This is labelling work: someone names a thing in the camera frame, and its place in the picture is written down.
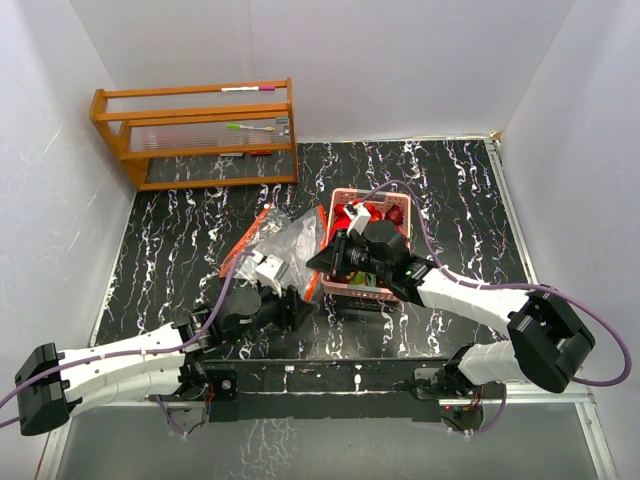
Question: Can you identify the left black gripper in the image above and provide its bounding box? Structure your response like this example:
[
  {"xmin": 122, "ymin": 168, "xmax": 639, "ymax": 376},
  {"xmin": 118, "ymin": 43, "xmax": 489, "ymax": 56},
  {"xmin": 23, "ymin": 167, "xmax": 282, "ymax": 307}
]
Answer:
[{"xmin": 227, "ymin": 280, "xmax": 315, "ymax": 344}]

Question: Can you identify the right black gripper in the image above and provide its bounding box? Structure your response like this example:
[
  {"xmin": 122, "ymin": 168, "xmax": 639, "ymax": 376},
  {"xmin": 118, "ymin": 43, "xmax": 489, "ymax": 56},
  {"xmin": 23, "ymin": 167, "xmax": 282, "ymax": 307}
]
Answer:
[{"xmin": 306, "ymin": 229, "xmax": 390, "ymax": 278}]

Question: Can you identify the clear orange zip bag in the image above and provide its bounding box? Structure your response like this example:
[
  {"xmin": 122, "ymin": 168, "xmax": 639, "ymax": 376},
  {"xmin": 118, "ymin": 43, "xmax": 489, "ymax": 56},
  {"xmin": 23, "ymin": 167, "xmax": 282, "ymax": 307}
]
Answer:
[{"xmin": 219, "ymin": 204, "xmax": 328, "ymax": 302}]

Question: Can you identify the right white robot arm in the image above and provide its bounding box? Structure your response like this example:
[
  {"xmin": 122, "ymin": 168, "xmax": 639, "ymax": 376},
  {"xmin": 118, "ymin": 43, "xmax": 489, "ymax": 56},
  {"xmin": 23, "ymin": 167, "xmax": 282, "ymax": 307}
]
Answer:
[{"xmin": 306, "ymin": 221, "xmax": 595, "ymax": 397}]

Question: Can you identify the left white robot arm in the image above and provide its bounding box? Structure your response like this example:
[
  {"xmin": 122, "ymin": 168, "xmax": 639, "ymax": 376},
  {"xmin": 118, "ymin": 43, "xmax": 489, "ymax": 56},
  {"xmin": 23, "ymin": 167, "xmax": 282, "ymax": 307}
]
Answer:
[{"xmin": 14, "ymin": 286, "xmax": 314, "ymax": 437}]

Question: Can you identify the red strawberry bunch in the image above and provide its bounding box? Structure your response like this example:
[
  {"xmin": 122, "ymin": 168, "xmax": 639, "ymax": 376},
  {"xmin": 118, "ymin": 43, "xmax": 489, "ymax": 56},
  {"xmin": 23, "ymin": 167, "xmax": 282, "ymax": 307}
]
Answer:
[{"xmin": 330, "ymin": 202, "xmax": 383, "ymax": 237}]

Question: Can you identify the dark purple fig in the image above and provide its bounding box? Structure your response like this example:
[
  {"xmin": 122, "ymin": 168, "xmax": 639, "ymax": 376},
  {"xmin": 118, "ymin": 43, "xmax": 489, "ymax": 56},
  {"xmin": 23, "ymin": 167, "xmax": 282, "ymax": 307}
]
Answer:
[{"xmin": 385, "ymin": 204, "xmax": 404, "ymax": 226}]

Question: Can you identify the pink perforated plastic basket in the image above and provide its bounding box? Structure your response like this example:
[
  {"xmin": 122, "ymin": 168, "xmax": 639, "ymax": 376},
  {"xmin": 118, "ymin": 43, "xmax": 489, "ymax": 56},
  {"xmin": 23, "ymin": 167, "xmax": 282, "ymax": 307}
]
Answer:
[{"xmin": 319, "ymin": 187, "xmax": 412, "ymax": 302}]

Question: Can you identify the wooden shelf rack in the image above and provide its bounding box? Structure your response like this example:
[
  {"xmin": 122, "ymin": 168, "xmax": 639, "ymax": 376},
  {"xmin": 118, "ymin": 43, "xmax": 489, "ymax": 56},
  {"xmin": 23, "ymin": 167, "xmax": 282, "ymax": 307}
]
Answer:
[{"xmin": 89, "ymin": 78, "xmax": 299, "ymax": 192}]

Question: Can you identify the green yellow toothbrush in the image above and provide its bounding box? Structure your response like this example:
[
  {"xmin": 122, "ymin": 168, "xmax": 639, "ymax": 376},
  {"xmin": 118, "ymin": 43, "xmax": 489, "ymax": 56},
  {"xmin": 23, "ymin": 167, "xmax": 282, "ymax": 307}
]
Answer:
[{"xmin": 226, "ymin": 123, "xmax": 276, "ymax": 132}]

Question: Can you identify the pink white marker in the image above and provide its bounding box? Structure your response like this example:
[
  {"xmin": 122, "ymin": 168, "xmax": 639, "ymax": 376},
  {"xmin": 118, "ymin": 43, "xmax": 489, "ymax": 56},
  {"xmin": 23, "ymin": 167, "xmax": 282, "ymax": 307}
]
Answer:
[{"xmin": 219, "ymin": 85, "xmax": 277, "ymax": 93}]

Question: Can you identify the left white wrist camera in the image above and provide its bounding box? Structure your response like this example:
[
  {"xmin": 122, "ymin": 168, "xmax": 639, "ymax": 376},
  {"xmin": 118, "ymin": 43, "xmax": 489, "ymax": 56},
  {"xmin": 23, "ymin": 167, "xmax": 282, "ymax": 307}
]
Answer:
[{"xmin": 254, "ymin": 255, "xmax": 289, "ymax": 296}]

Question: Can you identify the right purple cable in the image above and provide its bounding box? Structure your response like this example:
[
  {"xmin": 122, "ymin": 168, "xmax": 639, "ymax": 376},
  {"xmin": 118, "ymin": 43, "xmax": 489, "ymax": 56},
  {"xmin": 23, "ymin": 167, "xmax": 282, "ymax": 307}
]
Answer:
[{"xmin": 357, "ymin": 179, "xmax": 632, "ymax": 386}]

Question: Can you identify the purple cable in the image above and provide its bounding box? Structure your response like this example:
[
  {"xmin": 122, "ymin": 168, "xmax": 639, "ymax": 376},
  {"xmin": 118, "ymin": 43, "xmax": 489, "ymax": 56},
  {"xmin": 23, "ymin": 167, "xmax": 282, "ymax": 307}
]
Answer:
[
  {"xmin": 0, "ymin": 249, "xmax": 256, "ymax": 431},
  {"xmin": 357, "ymin": 179, "xmax": 632, "ymax": 386}
]

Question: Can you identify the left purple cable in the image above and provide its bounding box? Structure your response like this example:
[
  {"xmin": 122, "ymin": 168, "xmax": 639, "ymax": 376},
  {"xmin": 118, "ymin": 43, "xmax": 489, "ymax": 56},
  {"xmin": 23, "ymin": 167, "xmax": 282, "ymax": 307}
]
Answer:
[{"xmin": 0, "ymin": 249, "xmax": 256, "ymax": 431}]

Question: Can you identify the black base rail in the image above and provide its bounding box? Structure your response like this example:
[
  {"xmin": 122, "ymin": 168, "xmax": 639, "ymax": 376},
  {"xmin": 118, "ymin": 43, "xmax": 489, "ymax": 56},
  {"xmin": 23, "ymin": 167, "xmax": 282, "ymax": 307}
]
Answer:
[{"xmin": 149, "ymin": 357, "xmax": 506, "ymax": 424}]

